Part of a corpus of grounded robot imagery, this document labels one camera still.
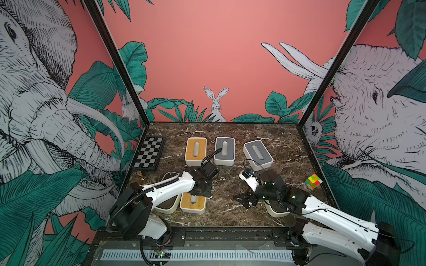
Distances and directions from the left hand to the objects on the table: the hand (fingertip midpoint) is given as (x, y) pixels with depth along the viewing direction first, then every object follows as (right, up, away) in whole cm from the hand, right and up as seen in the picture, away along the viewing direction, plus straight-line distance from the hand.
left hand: (207, 190), depth 84 cm
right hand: (+15, +4, -10) cm, 18 cm away
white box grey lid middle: (+11, +16, +13) cm, 23 cm away
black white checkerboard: (-36, +17, +15) cm, 43 cm away
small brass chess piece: (-37, +7, +5) cm, 38 cm away
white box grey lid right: (+30, +17, +15) cm, 38 cm away
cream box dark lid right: (+32, -7, -8) cm, 34 cm away
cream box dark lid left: (-16, -5, -7) cm, 18 cm away
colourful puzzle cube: (+57, +3, +4) cm, 57 cm away
